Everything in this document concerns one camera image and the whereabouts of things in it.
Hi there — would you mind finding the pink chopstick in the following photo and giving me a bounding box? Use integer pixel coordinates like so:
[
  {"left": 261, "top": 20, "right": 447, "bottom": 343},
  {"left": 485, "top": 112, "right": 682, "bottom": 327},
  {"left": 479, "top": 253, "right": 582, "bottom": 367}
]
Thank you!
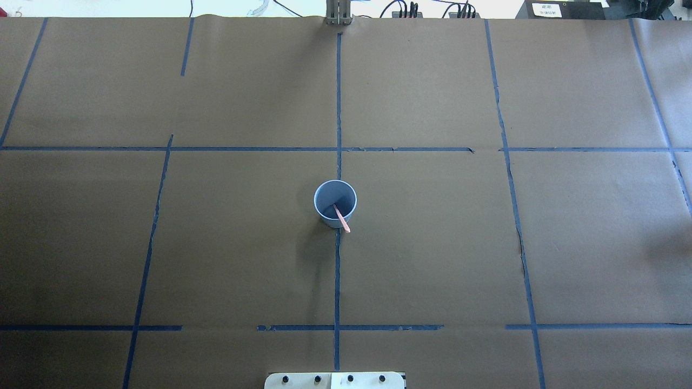
[{"left": 332, "top": 204, "right": 351, "bottom": 233}]

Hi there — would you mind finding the upper orange connector block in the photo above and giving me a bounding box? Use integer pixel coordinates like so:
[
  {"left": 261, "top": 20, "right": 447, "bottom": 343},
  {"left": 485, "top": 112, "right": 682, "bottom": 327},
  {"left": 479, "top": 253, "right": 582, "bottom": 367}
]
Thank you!
[{"left": 380, "top": 1, "right": 423, "bottom": 19}]

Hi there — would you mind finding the blue ribbed cup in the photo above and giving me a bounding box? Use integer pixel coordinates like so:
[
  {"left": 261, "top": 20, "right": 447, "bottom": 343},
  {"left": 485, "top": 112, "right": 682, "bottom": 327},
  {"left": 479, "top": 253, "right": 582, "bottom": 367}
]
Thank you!
[{"left": 313, "top": 179, "right": 357, "bottom": 229}]

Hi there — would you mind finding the orange connector block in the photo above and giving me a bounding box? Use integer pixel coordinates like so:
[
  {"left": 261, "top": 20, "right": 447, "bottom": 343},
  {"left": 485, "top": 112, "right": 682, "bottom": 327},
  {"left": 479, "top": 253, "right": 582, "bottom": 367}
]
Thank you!
[
  {"left": 445, "top": 1, "right": 480, "bottom": 19},
  {"left": 380, "top": 1, "right": 423, "bottom": 19}
]

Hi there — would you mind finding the lower orange connector block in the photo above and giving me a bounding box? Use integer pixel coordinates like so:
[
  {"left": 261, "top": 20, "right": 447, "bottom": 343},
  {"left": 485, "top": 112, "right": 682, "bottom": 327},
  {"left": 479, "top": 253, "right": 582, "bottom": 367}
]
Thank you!
[{"left": 445, "top": 1, "right": 480, "bottom": 19}]

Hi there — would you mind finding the white column with base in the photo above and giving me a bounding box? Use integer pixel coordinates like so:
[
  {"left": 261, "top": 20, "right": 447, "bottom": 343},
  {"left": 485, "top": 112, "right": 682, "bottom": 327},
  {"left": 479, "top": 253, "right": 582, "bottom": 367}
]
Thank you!
[{"left": 264, "top": 371, "right": 407, "bottom": 388}]

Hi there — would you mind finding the aluminium frame post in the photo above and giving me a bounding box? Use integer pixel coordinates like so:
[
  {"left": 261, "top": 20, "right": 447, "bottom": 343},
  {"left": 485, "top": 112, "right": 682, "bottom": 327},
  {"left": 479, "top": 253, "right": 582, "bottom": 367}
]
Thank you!
[{"left": 324, "top": 0, "right": 353, "bottom": 25}]

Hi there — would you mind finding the black power box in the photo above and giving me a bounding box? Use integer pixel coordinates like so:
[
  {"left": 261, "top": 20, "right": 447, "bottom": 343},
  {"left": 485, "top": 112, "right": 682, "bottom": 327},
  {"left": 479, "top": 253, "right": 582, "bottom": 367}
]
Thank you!
[{"left": 515, "top": 1, "right": 606, "bottom": 20}]

